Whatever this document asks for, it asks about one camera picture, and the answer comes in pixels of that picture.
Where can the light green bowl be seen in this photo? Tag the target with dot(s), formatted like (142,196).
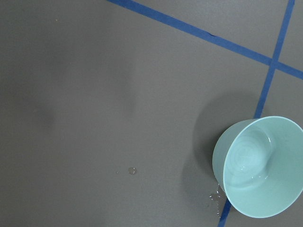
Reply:
(259,165)

